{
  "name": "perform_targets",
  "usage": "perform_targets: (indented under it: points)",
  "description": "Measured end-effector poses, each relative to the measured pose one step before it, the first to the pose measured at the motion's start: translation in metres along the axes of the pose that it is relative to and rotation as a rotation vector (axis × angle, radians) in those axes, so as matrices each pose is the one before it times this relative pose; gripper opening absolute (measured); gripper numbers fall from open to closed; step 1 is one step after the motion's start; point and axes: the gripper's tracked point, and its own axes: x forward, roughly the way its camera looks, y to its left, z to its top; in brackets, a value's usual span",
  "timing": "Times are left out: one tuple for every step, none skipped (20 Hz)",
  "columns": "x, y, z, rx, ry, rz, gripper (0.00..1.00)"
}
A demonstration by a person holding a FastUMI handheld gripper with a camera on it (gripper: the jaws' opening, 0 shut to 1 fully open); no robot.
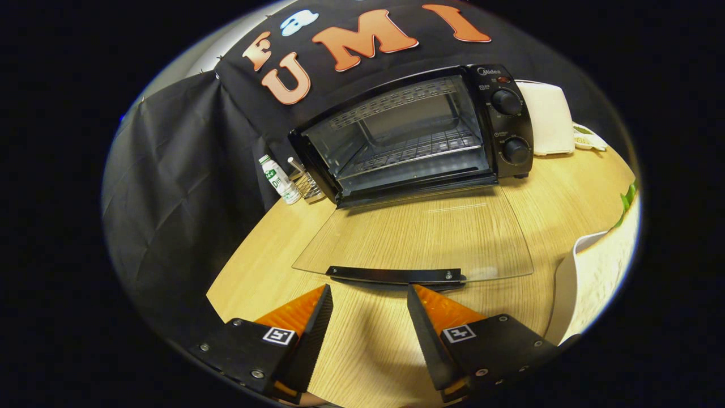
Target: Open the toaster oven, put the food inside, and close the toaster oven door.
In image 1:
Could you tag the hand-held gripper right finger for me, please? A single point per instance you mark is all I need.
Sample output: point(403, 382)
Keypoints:
point(427, 340)

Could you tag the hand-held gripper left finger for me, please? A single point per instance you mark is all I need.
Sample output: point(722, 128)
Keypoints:
point(314, 340)

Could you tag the sandwich with green lettuce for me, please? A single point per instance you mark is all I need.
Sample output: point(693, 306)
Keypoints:
point(606, 272)

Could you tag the black toaster oven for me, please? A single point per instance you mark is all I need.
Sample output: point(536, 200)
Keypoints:
point(510, 127)

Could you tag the white pop-up toaster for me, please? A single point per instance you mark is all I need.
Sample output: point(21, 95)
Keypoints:
point(546, 116)

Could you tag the white bottle with green label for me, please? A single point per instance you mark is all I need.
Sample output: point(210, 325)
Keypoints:
point(280, 180)

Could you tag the white divided dish with beans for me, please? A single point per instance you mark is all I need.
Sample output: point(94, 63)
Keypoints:
point(586, 139)

